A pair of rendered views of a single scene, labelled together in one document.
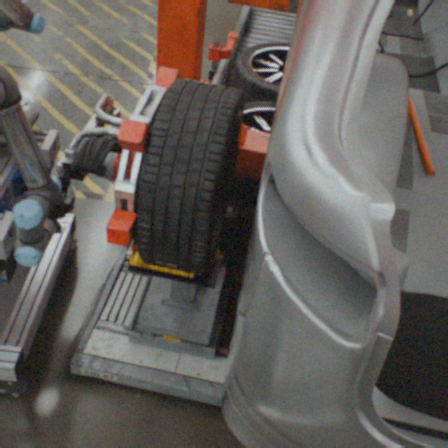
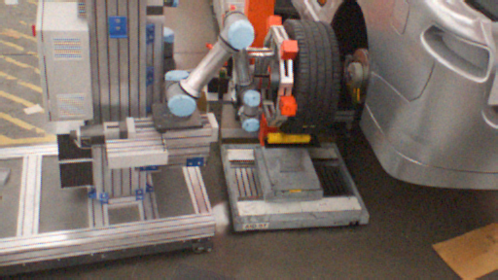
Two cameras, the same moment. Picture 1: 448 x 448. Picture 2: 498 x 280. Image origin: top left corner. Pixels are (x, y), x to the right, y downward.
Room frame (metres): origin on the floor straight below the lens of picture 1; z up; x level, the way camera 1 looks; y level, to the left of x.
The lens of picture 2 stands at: (-1.10, 1.23, 2.33)
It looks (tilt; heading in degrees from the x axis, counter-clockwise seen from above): 30 degrees down; 335
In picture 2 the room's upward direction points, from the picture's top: 10 degrees clockwise
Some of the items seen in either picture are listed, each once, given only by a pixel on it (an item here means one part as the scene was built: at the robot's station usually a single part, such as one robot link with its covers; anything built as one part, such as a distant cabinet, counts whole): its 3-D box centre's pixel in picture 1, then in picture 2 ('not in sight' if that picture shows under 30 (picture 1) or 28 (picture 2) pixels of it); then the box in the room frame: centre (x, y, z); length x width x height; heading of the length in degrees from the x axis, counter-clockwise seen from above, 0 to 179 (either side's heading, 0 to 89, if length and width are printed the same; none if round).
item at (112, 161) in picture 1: (128, 164); (263, 77); (1.62, 0.36, 0.85); 0.21 x 0.14 x 0.14; 85
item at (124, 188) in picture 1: (147, 168); (275, 77); (1.61, 0.29, 0.85); 0.54 x 0.07 x 0.54; 175
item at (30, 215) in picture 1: (31, 217); (250, 101); (1.18, 0.54, 0.95); 0.11 x 0.08 x 0.11; 179
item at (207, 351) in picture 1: (185, 299); (286, 171); (1.64, 0.12, 0.13); 0.50 x 0.36 x 0.10; 175
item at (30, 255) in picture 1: (33, 246); (249, 121); (1.16, 0.54, 0.85); 0.11 x 0.08 x 0.09; 179
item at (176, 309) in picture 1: (185, 278); (292, 152); (1.60, 0.12, 0.32); 0.40 x 0.30 x 0.28; 175
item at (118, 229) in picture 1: (121, 227); (287, 105); (1.30, 0.31, 0.85); 0.09 x 0.08 x 0.07; 175
